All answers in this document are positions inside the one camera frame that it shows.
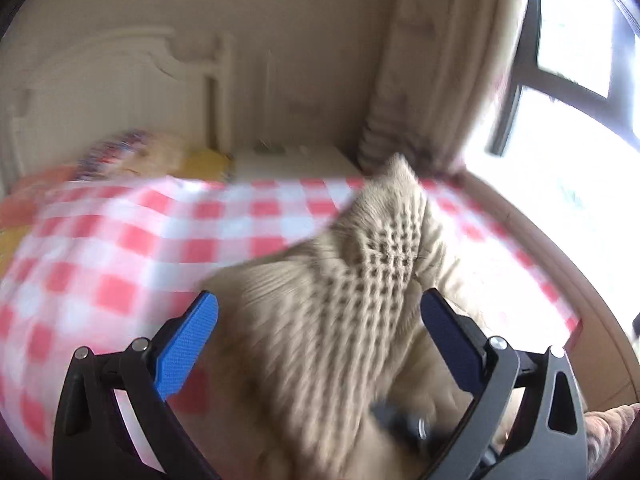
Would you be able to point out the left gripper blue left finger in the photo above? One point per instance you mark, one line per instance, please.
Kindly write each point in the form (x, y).
(91, 440)

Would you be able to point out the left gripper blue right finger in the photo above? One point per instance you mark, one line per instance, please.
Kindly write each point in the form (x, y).
(525, 420)

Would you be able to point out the beige quilted jacket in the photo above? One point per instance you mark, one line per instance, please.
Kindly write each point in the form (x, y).
(612, 435)

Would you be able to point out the beige knitted sweater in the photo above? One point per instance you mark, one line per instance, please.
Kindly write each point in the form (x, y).
(309, 338)

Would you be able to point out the beige window sill ledge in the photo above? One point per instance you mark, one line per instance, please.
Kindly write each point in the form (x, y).
(565, 269)

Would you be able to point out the red white checkered bedsheet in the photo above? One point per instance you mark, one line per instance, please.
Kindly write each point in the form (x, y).
(107, 262)

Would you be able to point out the colourful patterned pillow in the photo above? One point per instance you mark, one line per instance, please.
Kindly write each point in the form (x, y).
(124, 154)

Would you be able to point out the yellow textured pillow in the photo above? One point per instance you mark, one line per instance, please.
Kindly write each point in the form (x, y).
(171, 157)

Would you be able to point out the white bedside table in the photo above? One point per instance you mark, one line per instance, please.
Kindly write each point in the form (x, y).
(291, 162)

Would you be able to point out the white wooden headboard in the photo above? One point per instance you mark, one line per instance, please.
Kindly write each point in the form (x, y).
(121, 79)

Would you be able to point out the striped patterned curtain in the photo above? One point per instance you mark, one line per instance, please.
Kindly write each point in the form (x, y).
(441, 80)

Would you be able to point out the window with dark frame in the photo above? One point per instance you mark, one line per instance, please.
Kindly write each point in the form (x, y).
(571, 114)

